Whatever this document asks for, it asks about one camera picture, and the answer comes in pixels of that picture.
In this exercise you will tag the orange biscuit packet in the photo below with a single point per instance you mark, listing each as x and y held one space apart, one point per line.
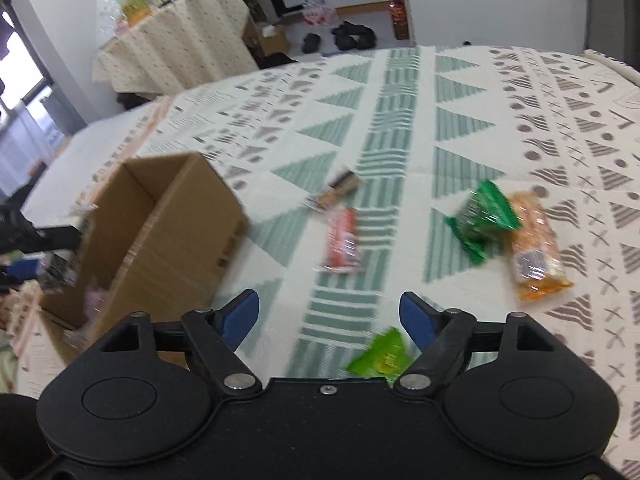
538 269

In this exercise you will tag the bright green snack bag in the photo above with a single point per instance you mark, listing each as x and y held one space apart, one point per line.
386 356

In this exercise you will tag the clear brown small snack packet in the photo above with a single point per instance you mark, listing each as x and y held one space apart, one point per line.
341 186

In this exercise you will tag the dark green snack bag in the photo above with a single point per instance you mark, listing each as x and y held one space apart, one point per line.
485 219

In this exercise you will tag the small cardboard box on floor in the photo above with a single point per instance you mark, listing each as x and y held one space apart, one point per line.
272 38

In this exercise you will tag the single black slipper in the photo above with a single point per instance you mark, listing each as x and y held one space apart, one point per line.
311 43

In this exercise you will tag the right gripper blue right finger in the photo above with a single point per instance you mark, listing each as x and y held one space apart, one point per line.
419 319

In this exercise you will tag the brown cardboard box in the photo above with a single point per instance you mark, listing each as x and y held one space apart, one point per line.
164 232

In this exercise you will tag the white mattress sheet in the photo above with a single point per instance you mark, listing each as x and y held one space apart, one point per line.
86 160

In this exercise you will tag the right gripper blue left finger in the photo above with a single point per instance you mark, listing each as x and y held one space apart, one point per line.
236 319

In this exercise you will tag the pink water bottle pack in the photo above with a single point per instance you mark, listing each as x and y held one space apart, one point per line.
319 13

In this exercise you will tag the black slippers pile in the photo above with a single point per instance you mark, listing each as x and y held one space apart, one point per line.
349 36

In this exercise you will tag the dotted cream tablecloth table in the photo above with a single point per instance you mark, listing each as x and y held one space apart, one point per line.
179 47

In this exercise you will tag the orange red snack packet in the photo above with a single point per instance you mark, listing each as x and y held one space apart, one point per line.
341 254

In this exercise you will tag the dark oil bottle on floor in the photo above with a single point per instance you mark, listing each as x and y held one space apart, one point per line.
398 14

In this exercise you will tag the patterned bed blanket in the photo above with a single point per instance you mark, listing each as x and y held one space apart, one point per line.
421 128

